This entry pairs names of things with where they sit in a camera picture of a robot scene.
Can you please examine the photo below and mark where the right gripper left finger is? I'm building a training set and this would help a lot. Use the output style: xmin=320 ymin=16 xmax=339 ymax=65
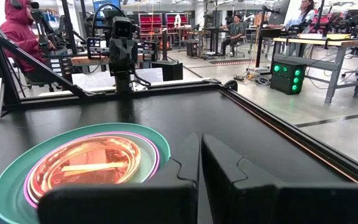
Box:
xmin=37 ymin=133 xmax=200 ymax=224

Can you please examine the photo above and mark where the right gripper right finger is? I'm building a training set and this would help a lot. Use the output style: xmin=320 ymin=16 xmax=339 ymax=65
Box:
xmin=201 ymin=133 xmax=358 ymax=224

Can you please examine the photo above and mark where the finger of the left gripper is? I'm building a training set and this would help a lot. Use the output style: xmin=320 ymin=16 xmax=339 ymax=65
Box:
xmin=86 ymin=37 xmax=103 ymax=62
xmin=142 ymin=40 xmax=158 ymax=63

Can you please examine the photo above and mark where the red transparent plastic plate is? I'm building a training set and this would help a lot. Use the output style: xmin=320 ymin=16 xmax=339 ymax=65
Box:
xmin=29 ymin=136 xmax=142 ymax=203

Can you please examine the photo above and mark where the orange transparent plastic plate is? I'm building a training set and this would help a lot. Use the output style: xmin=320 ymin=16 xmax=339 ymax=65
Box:
xmin=28 ymin=135 xmax=142 ymax=205

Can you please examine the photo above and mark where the teal plastic plate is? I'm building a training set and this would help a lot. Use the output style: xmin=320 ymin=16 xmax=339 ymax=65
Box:
xmin=0 ymin=122 xmax=172 ymax=224

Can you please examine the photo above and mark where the black computer case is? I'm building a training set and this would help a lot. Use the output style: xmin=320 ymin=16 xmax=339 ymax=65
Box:
xmin=150 ymin=60 xmax=184 ymax=82

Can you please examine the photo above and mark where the red bin shelf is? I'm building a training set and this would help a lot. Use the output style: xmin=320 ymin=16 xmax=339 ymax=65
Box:
xmin=138 ymin=12 xmax=163 ymax=35
xmin=165 ymin=12 xmax=196 ymax=31

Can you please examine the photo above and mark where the white panel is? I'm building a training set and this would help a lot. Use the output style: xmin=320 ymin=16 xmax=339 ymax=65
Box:
xmin=71 ymin=67 xmax=165 ymax=91

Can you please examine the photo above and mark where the blue screen monitor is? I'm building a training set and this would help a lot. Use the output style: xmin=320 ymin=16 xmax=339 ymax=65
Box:
xmin=92 ymin=0 xmax=121 ymax=14

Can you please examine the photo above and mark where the black standing desk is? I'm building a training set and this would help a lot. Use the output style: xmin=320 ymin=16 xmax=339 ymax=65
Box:
xmin=203 ymin=26 xmax=230 ymax=59

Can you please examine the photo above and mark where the person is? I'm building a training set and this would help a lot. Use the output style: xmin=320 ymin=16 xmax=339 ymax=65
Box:
xmin=220 ymin=14 xmax=246 ymax=57
xmin=0 ymin=0 xmax=57 ymax=75
xmin=285 ymin=0 xmax=317 ymax=34

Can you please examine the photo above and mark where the black box with green lights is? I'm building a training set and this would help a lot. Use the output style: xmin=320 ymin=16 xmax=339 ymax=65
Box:
xmin=270 ymin=60 xmax=306 ymax=96

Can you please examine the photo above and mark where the dark computer monitor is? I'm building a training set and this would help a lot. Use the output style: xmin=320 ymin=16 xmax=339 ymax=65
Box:
xmin=268 ymin=0 xmax=292 ymax=26

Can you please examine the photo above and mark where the grey metal workbench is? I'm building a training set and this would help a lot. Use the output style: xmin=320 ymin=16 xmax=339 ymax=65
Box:
xmin=273 ymin=33 xmax=358 ymax=104

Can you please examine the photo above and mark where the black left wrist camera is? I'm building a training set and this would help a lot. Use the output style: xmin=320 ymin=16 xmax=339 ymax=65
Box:
xmin=111 ymin=16 xmax=135 ymax=40

